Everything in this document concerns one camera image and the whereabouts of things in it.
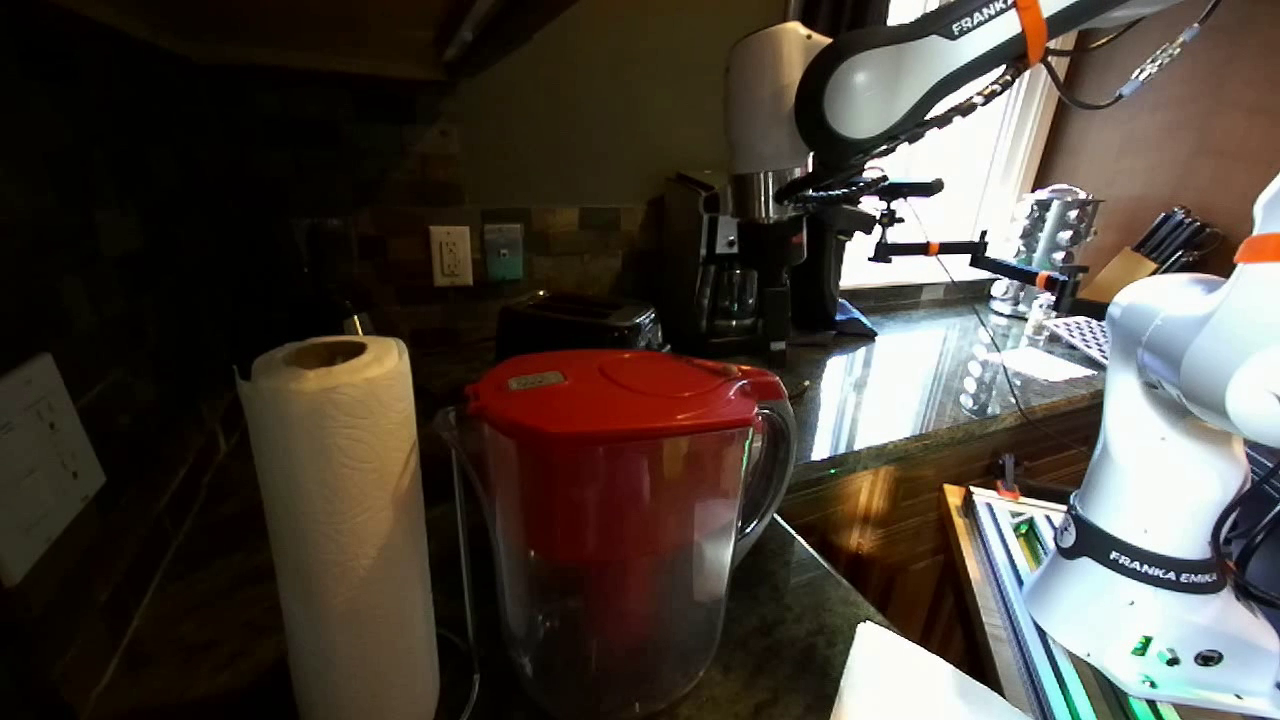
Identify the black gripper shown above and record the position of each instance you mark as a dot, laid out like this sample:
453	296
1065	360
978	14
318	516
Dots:
769	215

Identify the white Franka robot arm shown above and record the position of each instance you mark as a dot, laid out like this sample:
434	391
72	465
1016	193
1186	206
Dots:
1132	442

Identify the clear pitcher with red lid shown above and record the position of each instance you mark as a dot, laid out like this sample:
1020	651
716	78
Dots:
614	532

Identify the black coffee maker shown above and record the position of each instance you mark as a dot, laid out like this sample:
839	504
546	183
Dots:
691	265

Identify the dark curtain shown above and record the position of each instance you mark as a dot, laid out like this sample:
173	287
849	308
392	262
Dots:
843	9

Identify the black and chrome toaster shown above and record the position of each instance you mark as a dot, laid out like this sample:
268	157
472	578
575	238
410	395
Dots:
581	325

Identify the wooden lower cabinet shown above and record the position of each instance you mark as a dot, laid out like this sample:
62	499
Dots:
906	504

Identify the wooden cabinet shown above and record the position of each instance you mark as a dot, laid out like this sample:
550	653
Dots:
906	504
265	32

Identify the checkered cloth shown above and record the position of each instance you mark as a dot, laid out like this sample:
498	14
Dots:
1076	340

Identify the wooden knife block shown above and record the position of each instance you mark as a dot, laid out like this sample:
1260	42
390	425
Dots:
1122	274

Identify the white paper sheet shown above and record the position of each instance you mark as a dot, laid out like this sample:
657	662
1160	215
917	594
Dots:
922	680

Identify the white paper towel roll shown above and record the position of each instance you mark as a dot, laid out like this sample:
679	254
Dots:
345	532

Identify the wooden upper cabinet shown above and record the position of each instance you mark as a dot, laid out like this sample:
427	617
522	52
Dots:
265	32

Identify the white double outlet plate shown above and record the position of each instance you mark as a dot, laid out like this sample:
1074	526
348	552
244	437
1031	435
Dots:
43	465

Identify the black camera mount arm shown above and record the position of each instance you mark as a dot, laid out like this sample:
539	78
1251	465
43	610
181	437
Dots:
935	251

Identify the small wall outlet plate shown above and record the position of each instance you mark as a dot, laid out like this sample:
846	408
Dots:
505	254

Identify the white light switch plate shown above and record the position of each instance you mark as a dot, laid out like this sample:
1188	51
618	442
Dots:
450	259

